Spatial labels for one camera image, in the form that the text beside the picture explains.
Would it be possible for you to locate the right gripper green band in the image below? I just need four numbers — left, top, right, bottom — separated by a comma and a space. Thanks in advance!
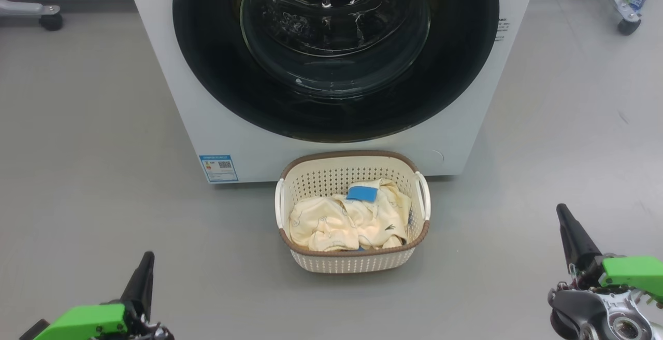
556, 204, 663, 303

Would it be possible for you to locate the blue white energy label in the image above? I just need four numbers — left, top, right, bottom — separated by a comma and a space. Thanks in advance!
199, 154, 239, 183

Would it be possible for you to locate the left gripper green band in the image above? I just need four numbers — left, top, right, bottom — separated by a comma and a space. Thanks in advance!
34, 251, 174, 340

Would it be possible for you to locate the cream perforated laundry basket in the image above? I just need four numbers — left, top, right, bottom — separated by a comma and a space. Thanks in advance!
275, 150, 431, 274

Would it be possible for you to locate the cream garment with blue patch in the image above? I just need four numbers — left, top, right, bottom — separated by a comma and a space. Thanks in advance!
331, 178, 412, 250

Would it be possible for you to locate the white front-load washing machine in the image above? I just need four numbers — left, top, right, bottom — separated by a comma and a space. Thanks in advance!
122, 0, 539, 184

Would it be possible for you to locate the dark round glass washer door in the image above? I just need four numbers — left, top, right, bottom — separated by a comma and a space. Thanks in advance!
172, 0, 499, 144

